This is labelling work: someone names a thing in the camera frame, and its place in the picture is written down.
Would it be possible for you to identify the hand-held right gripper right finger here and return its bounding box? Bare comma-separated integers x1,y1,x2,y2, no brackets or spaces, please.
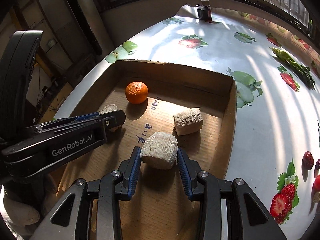
176,148,288,240

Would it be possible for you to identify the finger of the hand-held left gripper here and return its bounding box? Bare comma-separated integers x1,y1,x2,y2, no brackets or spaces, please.
25,109,126,137
40,113,101,128

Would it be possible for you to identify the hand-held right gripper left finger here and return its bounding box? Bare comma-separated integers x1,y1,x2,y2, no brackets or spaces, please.
30,146,143,240

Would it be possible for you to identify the beige cob chunk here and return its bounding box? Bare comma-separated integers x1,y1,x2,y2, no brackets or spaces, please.
3,195,40,226
99,104,123,132
140,132,178,170
173,107,203,136

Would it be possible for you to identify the cardboard box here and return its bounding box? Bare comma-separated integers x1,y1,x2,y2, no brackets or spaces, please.
54,59,237,240

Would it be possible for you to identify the orange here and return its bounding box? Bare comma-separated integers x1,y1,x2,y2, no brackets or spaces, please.
125,81,149,105

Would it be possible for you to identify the white standing air conditioner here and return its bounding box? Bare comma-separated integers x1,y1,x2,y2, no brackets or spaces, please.
32,0,108,63

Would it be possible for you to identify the fruit print tablecloth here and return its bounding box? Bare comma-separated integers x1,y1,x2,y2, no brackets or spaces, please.
0,4,320,240

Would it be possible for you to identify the dark jar with cap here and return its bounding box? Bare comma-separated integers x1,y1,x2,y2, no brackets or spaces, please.
196,0,213,22

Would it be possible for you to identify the green leafy vegetable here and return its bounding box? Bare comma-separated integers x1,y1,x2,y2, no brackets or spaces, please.
269,46,317,88

